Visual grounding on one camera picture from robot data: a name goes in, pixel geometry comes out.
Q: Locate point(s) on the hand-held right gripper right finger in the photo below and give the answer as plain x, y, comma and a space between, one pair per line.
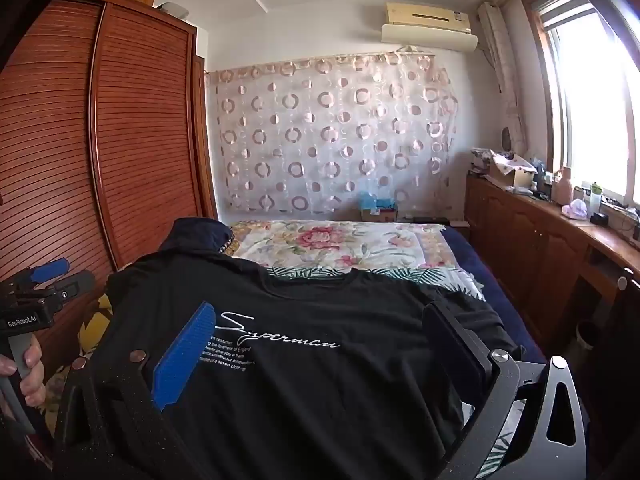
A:
450, 342

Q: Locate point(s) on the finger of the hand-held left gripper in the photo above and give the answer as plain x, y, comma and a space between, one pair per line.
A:
47, 269
75, 282

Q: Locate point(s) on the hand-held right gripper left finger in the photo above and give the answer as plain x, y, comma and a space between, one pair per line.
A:
182, 355

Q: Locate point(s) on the black printed t-shirt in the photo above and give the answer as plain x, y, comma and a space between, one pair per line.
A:
310, 400

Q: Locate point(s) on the person's left hand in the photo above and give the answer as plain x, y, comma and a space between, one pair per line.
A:
32, 365

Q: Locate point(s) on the palm leaf printed cloth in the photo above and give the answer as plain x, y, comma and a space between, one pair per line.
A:
450, 279

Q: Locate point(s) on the navy bed sheet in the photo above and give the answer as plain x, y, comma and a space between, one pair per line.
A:
480, 270

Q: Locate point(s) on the navy garment with studded trim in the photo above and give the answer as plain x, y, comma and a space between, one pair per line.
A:
195, 240

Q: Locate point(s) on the long wooden cabinet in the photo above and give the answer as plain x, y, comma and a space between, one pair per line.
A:
520, 240

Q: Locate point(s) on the dark trash bin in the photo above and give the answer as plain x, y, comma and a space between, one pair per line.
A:
586, 335

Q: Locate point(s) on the cardboard box with blue bags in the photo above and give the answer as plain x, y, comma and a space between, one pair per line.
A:
377, 210

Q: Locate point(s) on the floral blanket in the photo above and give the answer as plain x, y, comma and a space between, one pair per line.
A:
320, 240

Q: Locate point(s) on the open cardboard box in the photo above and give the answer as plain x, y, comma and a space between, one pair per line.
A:
515, 172

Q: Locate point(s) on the pink plastic bag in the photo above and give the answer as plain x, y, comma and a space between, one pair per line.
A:
575, 210

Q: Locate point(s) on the wooden slatted wardrobe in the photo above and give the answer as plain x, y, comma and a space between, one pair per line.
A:
140, 110

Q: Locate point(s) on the floral storage box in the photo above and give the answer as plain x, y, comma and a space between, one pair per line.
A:
481, 159

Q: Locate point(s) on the pink bottle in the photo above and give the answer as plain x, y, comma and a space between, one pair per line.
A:
562, 187

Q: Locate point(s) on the small black box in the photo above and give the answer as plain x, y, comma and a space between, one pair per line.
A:
599, 219

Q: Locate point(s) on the clear bottle with green lid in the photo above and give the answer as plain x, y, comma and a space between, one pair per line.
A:
595, 200

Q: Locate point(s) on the dark oval object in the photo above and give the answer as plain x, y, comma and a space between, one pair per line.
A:
505, 136

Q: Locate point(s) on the sheer circle-pattern curtain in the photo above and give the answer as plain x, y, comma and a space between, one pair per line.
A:
325, 135

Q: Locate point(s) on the wooden framed window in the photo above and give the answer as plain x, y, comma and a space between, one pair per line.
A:
585, 110

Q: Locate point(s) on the bundled patterned window curtain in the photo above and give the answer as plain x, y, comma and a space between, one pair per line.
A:
500, 60

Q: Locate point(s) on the white box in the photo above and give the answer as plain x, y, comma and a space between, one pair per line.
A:
172, 9

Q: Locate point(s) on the air conditioner unit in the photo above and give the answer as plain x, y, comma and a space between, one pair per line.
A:
430, 37

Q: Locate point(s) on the cream wall air conditioner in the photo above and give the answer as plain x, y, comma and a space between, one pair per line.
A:
425, 14

